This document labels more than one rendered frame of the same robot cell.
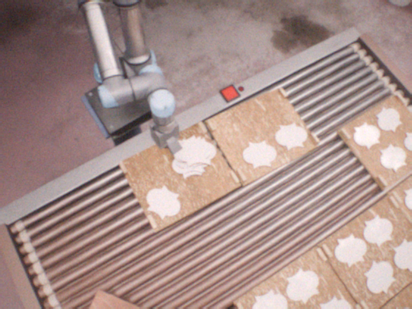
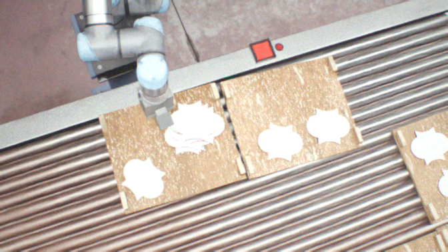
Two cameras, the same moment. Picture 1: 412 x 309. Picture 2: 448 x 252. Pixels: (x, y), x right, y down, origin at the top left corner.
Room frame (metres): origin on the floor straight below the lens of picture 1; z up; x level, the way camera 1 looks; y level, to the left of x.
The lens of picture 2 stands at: (0.15, -0.10, 2.67)
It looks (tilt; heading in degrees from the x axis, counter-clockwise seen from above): 73 degrees down; 8
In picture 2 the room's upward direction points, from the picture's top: 11 degrees clockwise
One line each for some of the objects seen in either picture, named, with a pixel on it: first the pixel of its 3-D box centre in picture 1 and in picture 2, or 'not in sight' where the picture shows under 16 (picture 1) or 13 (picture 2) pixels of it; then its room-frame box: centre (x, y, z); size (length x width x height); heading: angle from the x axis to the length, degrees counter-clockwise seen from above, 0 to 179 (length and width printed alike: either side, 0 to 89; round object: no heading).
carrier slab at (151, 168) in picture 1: (179, 174); (171, 147); (0.56, 0.11, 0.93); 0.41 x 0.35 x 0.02; 126
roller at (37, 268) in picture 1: (231, 159); (243, 139); (0.67, -0.11, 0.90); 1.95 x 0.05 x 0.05; 127
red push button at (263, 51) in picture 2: (229, 93); (262, 51); (1.00, -0.08, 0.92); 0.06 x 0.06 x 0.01; 37
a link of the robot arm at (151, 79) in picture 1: (148, 84); (143, 41); (0.69, 0.21, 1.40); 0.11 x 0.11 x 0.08; 25
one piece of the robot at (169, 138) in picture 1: (167, 135); (157, 105); (0.59, 0.14, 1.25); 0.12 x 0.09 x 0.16; 43
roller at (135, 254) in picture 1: (249, 186); (259, 181); (0.55, -0.20, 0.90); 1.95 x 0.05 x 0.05; 127
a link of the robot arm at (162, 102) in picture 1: (162, 107); (153, 75); (0.61, 0.15, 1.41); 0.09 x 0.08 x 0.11; 25
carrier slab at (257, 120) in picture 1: (262, 134); (291, 115); (0.80, -0.25, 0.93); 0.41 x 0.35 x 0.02; 124
